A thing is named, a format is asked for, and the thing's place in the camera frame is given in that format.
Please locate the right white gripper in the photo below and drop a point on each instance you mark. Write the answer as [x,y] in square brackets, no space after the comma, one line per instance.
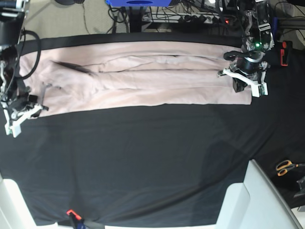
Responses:
[19,110]

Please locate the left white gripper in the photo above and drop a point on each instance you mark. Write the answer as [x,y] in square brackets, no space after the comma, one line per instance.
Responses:
[247,69]

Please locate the pink T-shirt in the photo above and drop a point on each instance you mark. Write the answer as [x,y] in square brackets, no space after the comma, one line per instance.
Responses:
[123,74]

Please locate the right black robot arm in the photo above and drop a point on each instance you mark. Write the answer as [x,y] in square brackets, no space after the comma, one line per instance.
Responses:
[12,32]

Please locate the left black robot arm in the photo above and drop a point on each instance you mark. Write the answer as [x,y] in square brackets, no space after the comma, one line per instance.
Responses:
[253,17]

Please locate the red black clamp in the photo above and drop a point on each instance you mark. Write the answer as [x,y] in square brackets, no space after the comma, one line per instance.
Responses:
[285,51]

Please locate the white left chair armrest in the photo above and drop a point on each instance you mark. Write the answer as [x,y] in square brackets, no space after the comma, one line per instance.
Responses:
[14,213]

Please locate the black table cloth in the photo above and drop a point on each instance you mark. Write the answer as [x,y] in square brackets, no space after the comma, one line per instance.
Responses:
[162,166]

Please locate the blue plastic box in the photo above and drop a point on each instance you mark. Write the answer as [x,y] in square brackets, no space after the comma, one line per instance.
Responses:
[139,3]

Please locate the orange handled scissors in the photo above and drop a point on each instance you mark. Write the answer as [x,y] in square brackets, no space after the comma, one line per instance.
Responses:
[285,166]

